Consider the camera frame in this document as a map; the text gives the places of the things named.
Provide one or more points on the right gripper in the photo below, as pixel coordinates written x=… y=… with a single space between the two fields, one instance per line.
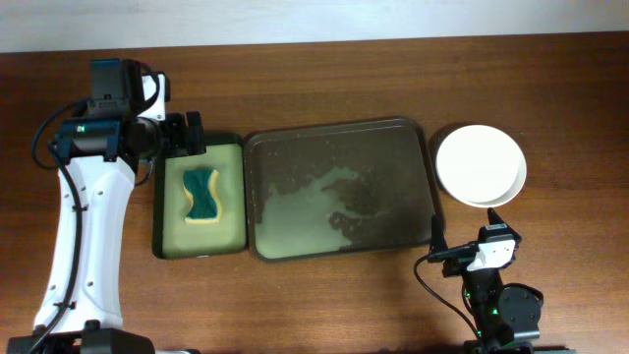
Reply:
x=458 y=260

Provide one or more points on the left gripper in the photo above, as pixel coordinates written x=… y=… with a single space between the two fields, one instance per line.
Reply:
x=182 y=132

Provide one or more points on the green and yellow sponge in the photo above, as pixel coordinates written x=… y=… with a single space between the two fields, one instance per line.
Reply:
x=201 y=191

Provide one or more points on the white plate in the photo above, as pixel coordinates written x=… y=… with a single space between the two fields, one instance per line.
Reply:
x=480 y=166

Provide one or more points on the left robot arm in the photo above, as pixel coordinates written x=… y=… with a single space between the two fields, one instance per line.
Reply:
x=96 y=160

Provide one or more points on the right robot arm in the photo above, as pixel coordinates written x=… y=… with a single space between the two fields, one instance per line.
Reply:
x=504 y=317

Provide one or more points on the small dark green tray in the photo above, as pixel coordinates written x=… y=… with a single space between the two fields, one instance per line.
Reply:
x=211 y=139

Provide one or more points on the brown plastic serving tray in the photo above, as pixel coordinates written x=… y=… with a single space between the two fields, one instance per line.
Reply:
x=339 y=189

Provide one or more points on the large yellow foam pad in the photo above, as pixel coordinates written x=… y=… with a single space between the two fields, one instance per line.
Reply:
x=229 y=235

